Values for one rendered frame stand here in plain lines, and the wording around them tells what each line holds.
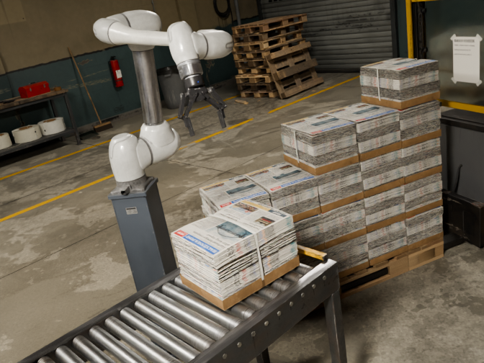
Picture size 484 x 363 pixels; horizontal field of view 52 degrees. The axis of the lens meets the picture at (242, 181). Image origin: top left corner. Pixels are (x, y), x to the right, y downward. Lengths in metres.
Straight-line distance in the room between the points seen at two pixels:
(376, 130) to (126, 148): 1.38
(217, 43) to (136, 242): 1.16
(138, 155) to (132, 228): 0.38
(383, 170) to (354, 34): 7.45
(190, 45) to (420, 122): 1.64
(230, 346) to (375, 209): 1.65
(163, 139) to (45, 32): 6.72
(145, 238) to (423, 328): 1.56
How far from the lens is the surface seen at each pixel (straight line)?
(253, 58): 9.14
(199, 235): 1.82
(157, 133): 2.55
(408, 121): 3.04
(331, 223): 2.90
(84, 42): 9.41
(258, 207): 1.96
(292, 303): 1.82
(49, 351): 1.91
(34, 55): 9.05
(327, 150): 2.75
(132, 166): 2.50
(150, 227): 2.57
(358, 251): 3.09
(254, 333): 1.72
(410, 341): 2.86
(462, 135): 3.69
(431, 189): 3.29
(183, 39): 1.91
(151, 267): 2.69
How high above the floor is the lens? 1.82
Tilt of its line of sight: 20 degrees down
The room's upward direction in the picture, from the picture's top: 10 degrees counter-clockwise
